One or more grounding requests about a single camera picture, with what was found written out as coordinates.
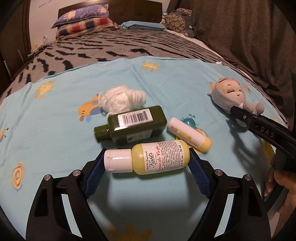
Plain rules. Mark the dark wooden wardrobe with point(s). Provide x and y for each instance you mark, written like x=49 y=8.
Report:
x=13 y=34

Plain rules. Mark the blue printed pillow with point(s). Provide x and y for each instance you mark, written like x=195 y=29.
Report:
x=81 y=15

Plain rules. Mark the dark green bottle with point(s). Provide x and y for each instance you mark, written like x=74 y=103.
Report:
x=138 y=132

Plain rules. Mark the brown patterned cushion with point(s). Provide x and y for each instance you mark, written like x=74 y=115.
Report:
x=175 y=23

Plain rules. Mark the plaid pillow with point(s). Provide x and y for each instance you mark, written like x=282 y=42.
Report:
x=87 y=25

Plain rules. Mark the clear blue hair clip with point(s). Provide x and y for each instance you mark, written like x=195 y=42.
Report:
x=190 y=120

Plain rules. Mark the white yellow tube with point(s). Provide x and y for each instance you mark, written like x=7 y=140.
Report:
x=185 y=132

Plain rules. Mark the yellow lotion bottle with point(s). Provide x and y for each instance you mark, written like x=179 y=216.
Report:
x=157 y=157

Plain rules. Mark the dark wooden headboard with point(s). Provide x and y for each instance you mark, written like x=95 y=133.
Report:
x=129 y=11

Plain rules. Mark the light blue pillow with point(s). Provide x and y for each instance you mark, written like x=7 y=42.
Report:
x=143 y=25

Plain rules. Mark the white yarn bundle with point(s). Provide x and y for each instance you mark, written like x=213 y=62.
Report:
x=120 y=97

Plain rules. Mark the person's right hand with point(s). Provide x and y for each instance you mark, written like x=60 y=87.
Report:
x=286 y=190

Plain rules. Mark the grey plush doll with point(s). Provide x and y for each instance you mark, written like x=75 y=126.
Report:
x=227 y=92

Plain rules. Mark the grey curtain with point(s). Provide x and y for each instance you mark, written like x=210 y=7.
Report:
x=242 y=34

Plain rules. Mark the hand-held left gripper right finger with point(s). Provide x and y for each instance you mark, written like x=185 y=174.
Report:
x=200 y=171

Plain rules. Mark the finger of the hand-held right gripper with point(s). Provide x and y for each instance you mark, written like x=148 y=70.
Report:
x=241 y=115

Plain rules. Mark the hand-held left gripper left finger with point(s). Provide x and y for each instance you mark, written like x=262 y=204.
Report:
x=96 y=171

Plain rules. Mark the grey black striped blanket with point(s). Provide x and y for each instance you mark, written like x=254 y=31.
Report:
x=138 y=44

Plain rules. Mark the light blue printed sheet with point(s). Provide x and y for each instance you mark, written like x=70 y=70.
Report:
x=69 y=150

